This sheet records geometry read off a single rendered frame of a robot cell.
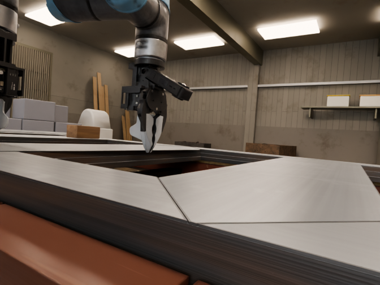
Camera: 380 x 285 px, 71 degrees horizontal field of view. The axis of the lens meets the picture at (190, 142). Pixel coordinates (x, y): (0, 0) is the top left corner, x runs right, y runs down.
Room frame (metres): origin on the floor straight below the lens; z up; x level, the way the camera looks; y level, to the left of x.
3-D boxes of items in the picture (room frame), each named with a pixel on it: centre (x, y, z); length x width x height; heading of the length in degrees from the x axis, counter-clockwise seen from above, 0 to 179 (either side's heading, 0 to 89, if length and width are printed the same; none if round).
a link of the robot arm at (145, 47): (0.62, 0.11, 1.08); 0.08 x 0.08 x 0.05
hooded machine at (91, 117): (5.83, 2.14, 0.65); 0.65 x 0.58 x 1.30; 58
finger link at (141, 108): (0.60, 0.10, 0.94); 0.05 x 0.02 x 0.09; 149
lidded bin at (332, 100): (6.27, -3.43, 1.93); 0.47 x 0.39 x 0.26; 58
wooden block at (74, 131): (1.08, 0.44, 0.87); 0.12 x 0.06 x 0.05; 154
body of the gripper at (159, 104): (0.63, 0.11, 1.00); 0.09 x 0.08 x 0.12; 59
